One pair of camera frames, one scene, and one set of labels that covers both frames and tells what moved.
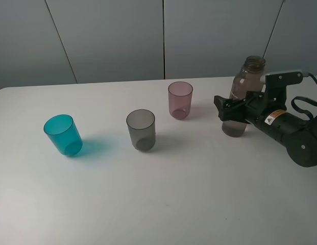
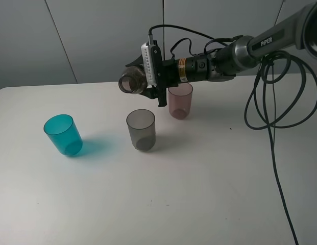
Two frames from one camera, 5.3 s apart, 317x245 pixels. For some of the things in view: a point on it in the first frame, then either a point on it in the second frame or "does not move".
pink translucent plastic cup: x=180 y=94 does not move
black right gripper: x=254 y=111 to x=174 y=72
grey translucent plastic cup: x=141 y=123 does not move
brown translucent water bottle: x=247 y=79 to x=133 y=80
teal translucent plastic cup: x=62 y=129 does not move
